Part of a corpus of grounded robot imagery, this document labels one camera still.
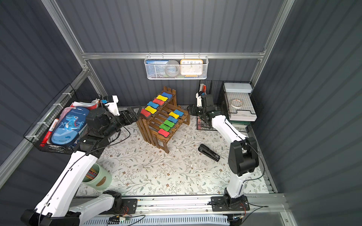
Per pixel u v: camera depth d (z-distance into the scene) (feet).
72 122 2.18
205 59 2.92
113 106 1.92
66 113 2.29
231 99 3.23
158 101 2.77
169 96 2.90
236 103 3.11
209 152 3.00
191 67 2.91
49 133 2.11
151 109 2.65
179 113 3.12
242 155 1.60
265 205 2.23
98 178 2.31
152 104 2.75
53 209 1.21
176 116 3.05
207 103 2.24
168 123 2.92
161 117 3.09
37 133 1.97
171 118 3.00
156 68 2.76
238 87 3.36
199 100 2.63
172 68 2.92
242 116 2.98
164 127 2.85
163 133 2.78
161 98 2.85
